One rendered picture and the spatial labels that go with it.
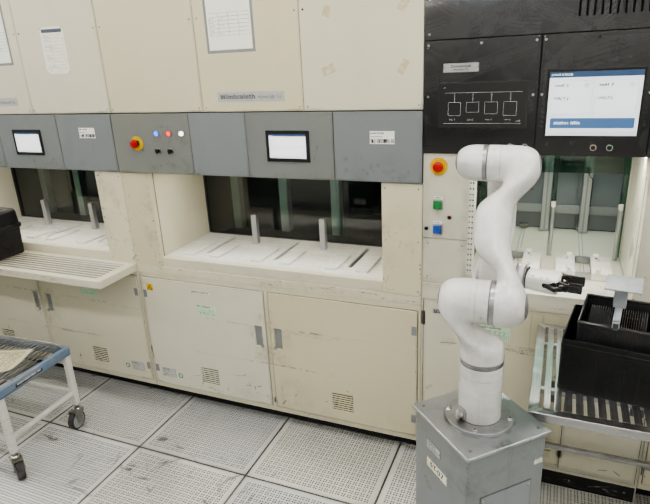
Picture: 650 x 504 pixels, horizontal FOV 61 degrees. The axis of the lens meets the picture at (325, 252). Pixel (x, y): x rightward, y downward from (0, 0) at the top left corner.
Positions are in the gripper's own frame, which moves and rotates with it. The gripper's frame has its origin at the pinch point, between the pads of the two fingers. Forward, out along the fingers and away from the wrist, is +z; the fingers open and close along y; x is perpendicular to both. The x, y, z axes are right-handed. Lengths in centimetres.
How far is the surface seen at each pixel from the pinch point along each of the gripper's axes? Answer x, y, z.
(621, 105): 52, -33, 4
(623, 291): 2.4, 5.9, 12.7
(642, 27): 75, -34, 6
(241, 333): -57, -13, -150
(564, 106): 52, -31, -14
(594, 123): 46, -32, -4
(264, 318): -47, -15, -136
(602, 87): 58, -32, -3
